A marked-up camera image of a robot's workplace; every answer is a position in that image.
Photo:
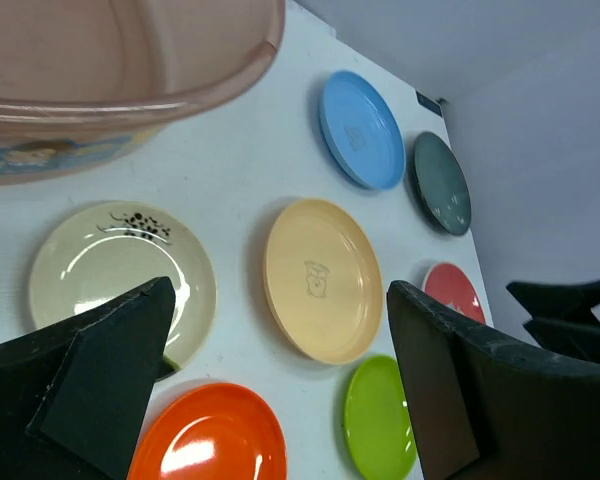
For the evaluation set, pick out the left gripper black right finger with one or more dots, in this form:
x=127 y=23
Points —
x=485 y=405

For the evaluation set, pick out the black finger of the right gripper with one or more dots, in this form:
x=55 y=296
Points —
x=565 y=302
x=575 y=340

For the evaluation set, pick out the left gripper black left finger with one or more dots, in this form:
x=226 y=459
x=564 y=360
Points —
x=73 y=395

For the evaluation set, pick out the lime green plastic plate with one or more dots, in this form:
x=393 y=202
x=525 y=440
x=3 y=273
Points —
x=376 y=421

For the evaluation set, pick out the orange plastic plate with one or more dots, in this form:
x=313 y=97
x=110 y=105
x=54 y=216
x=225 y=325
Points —
x=215 y=431

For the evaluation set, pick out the cream plate with black flowers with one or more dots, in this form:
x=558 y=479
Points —
x=111 y=247

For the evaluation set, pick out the beige plastic plate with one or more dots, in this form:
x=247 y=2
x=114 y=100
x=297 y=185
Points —
x=323 y=282

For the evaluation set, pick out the pink translucent plastic bin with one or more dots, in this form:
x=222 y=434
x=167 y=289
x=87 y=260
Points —
x=86 y=82

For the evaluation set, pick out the red plate with teal waves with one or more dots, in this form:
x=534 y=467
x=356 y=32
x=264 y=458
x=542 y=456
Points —
x=449 y=285

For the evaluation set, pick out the dark teal ceramic plate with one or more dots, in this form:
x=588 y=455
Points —
x=440 y=184

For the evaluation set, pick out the small blue label sticker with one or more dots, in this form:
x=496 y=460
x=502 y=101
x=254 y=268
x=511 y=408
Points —
x=429 y=104

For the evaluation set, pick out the light blue plastic plate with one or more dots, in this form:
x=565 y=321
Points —
x=361 y=132

